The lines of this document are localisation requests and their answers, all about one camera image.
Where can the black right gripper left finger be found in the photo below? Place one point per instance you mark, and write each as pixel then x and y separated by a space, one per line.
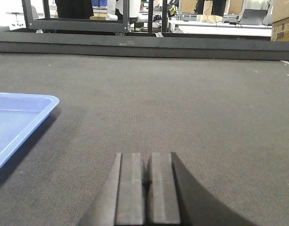
pixel 120 201

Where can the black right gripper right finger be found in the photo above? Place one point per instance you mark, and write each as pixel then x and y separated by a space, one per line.
pixel 176 198

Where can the blue plastic tray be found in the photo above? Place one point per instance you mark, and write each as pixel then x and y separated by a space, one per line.
pixel 20 115

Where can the white background table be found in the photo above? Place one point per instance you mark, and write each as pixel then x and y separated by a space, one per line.
pixel 196 27

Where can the open grey laptop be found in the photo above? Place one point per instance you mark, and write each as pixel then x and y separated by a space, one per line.
pixel 253 17

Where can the cardboard box at right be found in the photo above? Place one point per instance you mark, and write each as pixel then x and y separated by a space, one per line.
pixel 280 20

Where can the black raised table edge rail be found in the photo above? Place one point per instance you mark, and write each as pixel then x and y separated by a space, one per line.
pixel 164 45

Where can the black metal cart frame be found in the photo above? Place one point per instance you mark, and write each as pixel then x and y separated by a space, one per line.
pixel 48 23

